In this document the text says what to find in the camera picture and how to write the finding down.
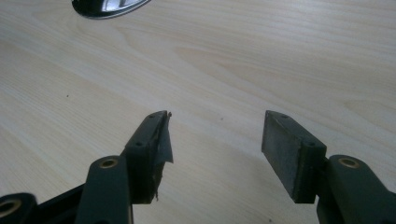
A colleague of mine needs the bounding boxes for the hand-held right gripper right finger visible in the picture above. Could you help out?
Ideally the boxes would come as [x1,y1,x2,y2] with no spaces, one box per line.
[261,109,396,224]

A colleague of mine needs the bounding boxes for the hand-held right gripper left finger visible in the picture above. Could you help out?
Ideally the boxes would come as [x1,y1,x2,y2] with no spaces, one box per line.
[75,110,174,224]

